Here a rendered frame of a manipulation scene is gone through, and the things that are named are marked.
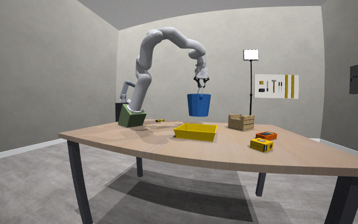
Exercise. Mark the wooden crate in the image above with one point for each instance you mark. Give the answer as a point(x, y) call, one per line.
point(242, 123)

